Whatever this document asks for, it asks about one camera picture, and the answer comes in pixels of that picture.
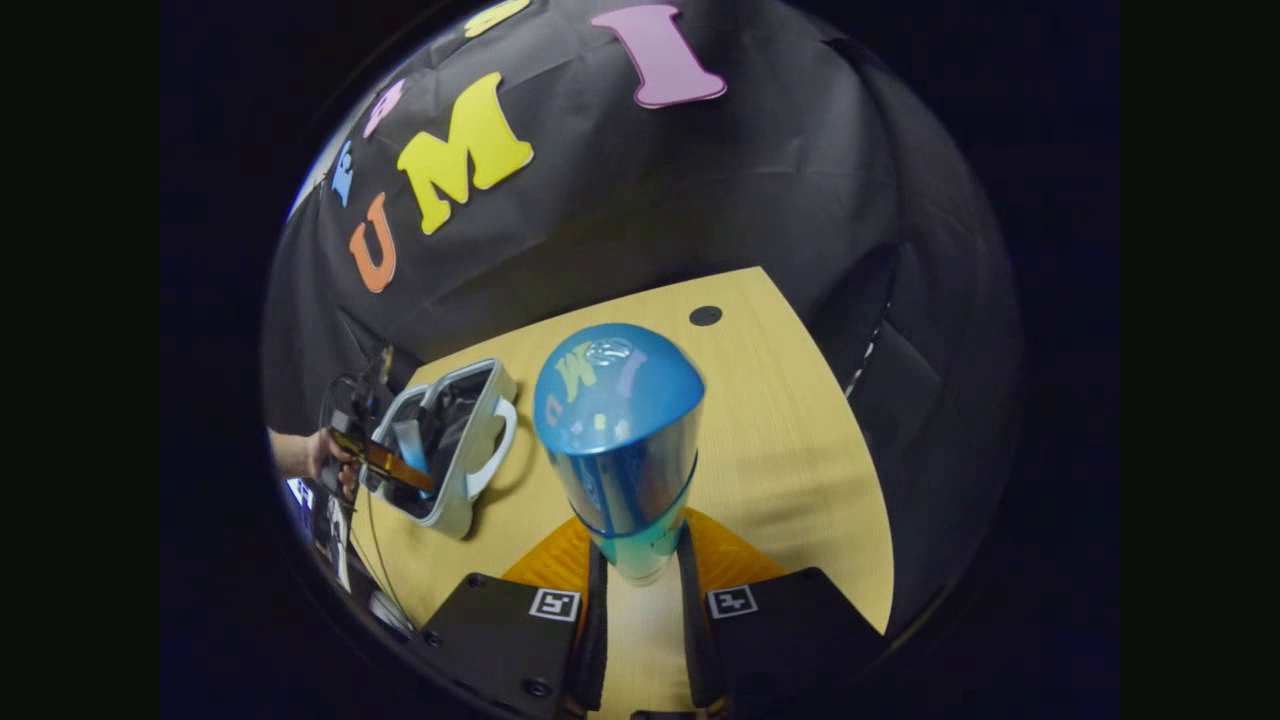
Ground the blue skin care tube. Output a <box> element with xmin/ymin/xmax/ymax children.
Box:
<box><xmin>532</xmin><ymin>322</ymin><xmax>706</xmax><ymax>586</ymax></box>

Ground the small pale blue tube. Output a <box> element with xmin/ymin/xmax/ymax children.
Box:
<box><xmin>393</xmin><ymin>418</ymin><xmax>433</xmax><ymax>479</ymax></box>

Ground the grey round object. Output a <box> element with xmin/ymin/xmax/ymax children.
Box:
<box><xmin>365</xmin><ymin>590</ymin><xmax>416</xmax><ymax>636</ymax></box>

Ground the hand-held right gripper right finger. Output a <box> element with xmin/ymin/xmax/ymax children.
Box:
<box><xmin>677</xmin><ymin>507</ymin><xmax>889</xmax><ymax>716</ymax></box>

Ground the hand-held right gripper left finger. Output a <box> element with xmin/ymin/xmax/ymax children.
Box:
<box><xmin>418</xmin><ymin>515</ymin><xmax>611</xmax><ymax>720</ymax></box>

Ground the light blue suitcase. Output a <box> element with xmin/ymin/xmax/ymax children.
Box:
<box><xmin>362</xmin><ymin>357</ymin><xmax>521</xmax><ymax>541</ymax></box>

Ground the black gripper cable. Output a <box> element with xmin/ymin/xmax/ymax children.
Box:
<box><xmin>345</xmin><ymin>480</ymin><xmax>416</xmax><ymax>626</ymax></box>

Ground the black backdrop cloth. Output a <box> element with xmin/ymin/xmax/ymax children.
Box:
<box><xmin>262</xmin><ymin>0</ymin><xmax>1023</xmax><ymax>641</ymax></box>

